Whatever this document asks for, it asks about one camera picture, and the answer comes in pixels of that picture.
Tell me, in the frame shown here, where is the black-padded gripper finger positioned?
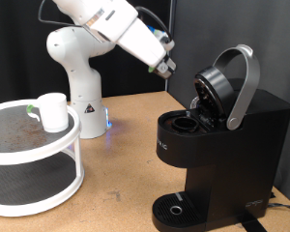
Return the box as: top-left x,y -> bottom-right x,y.
163,56 -> 178,73

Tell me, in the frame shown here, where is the black Keurig coffee machine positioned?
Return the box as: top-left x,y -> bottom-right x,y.
151,43 -> 290,232

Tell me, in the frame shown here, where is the black camera cable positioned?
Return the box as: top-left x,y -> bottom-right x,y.
38,0 -> 172,42

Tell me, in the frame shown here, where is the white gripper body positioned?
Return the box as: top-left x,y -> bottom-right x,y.
116,17 -> 168,69

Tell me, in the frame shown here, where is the grey partition panel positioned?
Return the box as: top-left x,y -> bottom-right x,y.
165,0 -> 290,207

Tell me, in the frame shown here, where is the braided machine power cable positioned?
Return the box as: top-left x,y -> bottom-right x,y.
267,202 -> 290,213

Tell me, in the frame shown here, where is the white mug green-taped handle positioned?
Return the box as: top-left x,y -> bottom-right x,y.
26,92 -> 70,133

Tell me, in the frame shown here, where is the white two-tier turntable shelf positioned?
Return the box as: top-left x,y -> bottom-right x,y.
0,99 -> 85,218

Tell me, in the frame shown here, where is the black tape strip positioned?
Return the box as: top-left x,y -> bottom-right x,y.
236,218 -> 268,232

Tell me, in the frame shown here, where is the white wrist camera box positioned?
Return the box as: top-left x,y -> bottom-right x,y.
147,24 -> 176,52

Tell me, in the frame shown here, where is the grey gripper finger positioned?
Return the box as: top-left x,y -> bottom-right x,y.
153,61 -> 174,80

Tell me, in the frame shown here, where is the black backdrop curtain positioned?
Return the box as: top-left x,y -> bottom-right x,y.
0,0 -> 172,106

